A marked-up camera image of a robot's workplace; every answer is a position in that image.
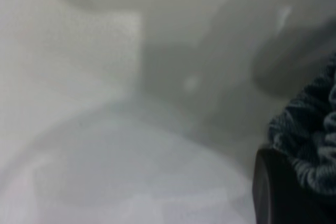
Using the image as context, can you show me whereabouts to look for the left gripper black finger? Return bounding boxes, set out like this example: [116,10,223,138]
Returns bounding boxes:
[251,143,336,224]

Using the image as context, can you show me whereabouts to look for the blue denim shorts with print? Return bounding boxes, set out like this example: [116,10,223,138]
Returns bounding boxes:
[268,52,336,196]

